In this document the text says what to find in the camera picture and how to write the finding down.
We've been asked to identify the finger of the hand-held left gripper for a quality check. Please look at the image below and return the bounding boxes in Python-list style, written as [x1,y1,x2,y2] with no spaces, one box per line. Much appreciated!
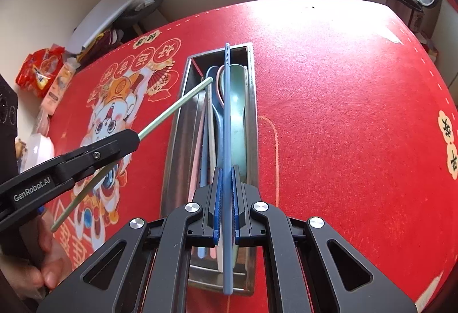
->
[53,129,141,185]

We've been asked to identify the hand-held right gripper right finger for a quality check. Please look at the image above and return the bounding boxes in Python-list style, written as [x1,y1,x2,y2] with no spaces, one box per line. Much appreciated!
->
[232,165,417,313]

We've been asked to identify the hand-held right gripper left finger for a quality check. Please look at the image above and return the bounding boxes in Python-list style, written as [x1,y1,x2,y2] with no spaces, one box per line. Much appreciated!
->
[36,167,224,313]

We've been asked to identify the blue chopstick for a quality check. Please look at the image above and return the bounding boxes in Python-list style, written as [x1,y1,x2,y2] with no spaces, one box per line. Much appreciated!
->
[198,108,212,259]
[222,43,236,296]

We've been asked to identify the pink chopstick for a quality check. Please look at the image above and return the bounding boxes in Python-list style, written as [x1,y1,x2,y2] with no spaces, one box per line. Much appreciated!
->
[188,90,209,193]

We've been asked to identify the steel utensil tray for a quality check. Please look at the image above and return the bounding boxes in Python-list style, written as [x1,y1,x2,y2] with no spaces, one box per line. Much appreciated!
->
[160,42,259,297]

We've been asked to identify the green chopstick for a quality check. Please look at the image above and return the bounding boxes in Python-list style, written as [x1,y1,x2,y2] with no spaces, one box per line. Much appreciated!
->
[50,76,214,232]

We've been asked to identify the cream chopstick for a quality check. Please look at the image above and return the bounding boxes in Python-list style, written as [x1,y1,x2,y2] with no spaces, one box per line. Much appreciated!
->
[208,89,217,175]

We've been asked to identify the green spoon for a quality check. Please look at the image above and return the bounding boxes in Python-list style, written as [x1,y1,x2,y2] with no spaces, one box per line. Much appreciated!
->
[229,63,249,269]

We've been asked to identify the blue spoon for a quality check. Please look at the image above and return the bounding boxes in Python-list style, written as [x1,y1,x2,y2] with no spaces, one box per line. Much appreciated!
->
[205,66,226,175]

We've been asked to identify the pink spoon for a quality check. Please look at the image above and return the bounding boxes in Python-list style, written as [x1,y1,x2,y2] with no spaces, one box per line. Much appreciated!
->
[217,64,230,110]

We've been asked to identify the person's left hand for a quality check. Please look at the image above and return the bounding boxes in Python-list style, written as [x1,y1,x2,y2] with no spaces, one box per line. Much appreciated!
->
[35,207,78,291]

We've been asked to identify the white lidded pot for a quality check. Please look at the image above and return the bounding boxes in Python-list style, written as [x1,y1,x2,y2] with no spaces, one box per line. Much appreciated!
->
[21,133,55,171]

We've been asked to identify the peach snack packet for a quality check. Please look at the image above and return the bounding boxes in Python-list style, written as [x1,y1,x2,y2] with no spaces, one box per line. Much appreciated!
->
[39,56,78,116]

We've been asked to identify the black appliance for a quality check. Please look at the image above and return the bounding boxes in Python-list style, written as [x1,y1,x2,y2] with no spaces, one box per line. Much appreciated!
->
[0,74,19,125]

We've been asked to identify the red snack packet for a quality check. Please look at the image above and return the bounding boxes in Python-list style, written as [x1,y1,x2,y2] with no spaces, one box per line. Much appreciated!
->
[15,47,66,98]

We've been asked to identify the white folded board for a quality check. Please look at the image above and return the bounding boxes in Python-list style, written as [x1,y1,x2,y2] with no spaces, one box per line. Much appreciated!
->
[65,0,151,55]

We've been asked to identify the dark round stool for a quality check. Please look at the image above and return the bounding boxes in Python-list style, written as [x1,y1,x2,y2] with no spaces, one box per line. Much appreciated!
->
[114,0,166,35]

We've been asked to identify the colourful printed bag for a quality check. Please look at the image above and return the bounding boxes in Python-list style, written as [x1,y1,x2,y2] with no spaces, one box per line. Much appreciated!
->
[425,37,439,62]

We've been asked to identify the rice cooker with open lid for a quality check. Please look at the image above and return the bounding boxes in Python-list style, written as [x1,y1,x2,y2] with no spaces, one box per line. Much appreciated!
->
[386,0,439,33]

